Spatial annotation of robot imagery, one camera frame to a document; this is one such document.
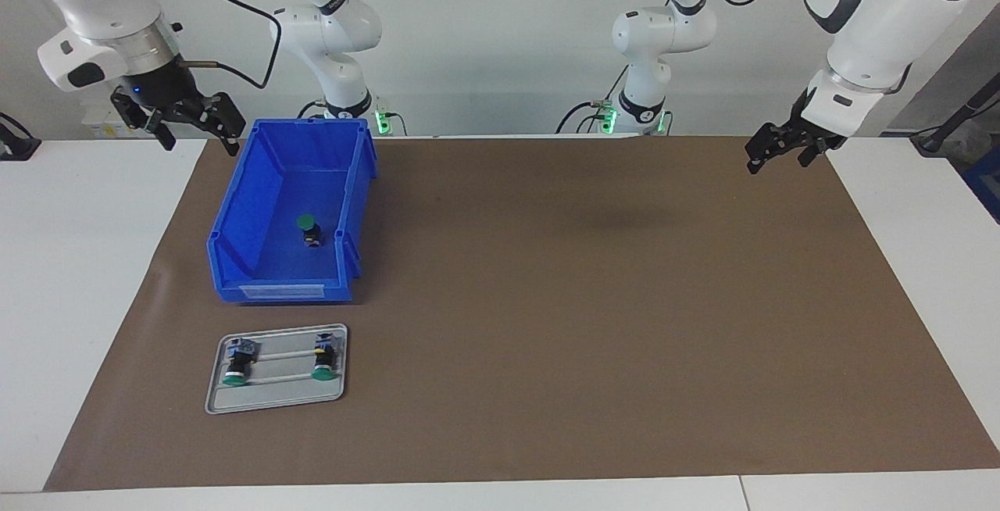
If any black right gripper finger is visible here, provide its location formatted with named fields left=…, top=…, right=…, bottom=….
left=184, top=93, right=247, bottom=156
left=109, top=89, right=177, bottom=151

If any black table clamp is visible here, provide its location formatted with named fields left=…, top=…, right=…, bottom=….
left=0, top=113, right=41, bottom=162

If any black stand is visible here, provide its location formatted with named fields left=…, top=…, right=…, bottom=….
left=910, top=73, right=1000, bottom=156

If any blue plastic storage bin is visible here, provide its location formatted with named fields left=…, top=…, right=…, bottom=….
left=206, top=118, right=379, bottom=305

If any blue crate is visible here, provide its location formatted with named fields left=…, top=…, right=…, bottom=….
left=962, top=148, right=1000, bottom=224

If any brown table mat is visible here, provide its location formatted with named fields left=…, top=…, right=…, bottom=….
left=43, top=136, right=1000, bottom=492

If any silver metal tray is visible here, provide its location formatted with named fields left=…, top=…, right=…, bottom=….
left=205, top=323, right=348, bottom=416

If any white wall box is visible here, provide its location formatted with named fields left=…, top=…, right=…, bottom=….
left=80, top=99, right=169, bottom=138

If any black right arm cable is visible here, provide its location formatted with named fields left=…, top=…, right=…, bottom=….
left=176, top=0, right=284, bottom=91

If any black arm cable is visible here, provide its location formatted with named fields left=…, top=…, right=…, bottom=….
left=176, top=0, right=284, bottom=91
left=699, top=0, right=915, bottom=98

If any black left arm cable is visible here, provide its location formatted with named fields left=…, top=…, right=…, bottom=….
left=699, top=0, right=915, bottom=98

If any black base cable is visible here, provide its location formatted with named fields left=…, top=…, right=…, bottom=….
left=556, top=66, right=630, bottom=134

